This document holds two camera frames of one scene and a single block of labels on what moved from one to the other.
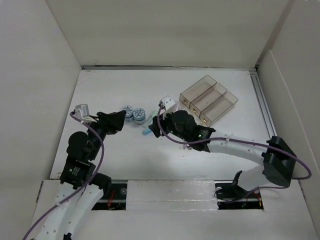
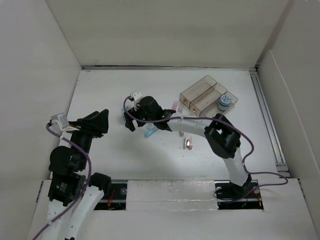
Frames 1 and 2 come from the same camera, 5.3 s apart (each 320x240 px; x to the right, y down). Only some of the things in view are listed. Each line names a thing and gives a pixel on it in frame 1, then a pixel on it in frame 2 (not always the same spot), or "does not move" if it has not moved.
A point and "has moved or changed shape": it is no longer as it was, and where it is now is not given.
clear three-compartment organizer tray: x=208 y=99 does not move
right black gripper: x=155 y=126 → x=129 y=122
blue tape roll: x=139 y=115 has moved or changed shape
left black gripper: x=112 y=122 → x=96 y=123
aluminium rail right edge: x=263 y=103 does not move
